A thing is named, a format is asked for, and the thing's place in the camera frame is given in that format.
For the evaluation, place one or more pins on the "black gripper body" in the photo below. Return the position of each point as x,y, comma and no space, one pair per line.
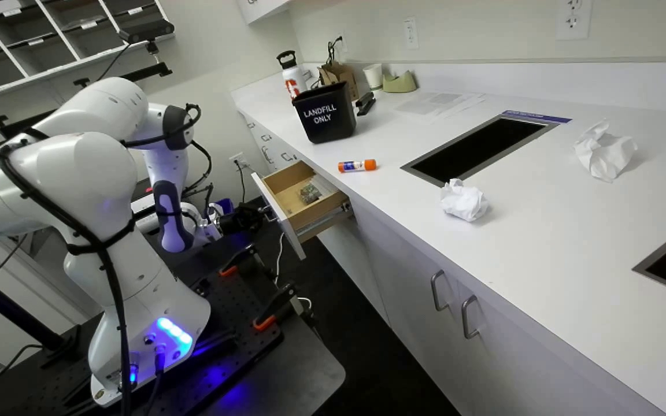
244,217

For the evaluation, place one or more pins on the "white cabinet drawer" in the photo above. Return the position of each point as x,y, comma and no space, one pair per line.
301,203

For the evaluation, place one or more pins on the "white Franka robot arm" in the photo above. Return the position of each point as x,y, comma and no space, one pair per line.
79,175

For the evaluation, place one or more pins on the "small grey item in drawer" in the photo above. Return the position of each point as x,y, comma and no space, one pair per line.
310,191

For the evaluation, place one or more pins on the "blue plastic bin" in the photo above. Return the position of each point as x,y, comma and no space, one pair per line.
220,205

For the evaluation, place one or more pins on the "orange black clamp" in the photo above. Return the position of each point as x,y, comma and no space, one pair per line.
239,261
273,313

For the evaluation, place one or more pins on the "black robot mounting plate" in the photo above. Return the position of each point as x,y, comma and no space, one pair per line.
233,315

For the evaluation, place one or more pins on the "orange glue stick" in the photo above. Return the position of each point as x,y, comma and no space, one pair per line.
356,164

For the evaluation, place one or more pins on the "black landfill waste bin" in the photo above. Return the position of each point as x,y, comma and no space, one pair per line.
325,116

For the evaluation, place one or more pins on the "white bottle with black lid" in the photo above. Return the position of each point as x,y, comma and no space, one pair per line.
292,71

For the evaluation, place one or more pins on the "black stapler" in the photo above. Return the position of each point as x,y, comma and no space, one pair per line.
363,105

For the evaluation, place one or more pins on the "white counter cabinet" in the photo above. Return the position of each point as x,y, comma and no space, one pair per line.
409,269

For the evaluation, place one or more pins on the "white paper cup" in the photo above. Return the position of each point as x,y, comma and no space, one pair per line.
372,75

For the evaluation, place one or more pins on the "beige tape dispenser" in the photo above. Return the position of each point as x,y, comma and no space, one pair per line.
401,81

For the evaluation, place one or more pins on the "crumpled white paper ball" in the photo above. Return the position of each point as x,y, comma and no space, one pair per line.
605,150
463,202

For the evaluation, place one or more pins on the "black stand pole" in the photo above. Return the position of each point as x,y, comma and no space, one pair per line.
0,300

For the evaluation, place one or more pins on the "white mail sorter shelf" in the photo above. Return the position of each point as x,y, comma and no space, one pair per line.
41,46

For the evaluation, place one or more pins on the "low white wall outlet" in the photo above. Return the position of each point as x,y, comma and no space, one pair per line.
239,163

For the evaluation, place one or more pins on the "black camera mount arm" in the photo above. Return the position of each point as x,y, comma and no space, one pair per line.
152,71

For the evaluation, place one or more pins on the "white upper wall cabinet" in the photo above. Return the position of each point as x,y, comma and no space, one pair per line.
263,8

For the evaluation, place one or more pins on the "white wall power outlet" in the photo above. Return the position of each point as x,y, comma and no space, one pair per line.
409,35
571,17

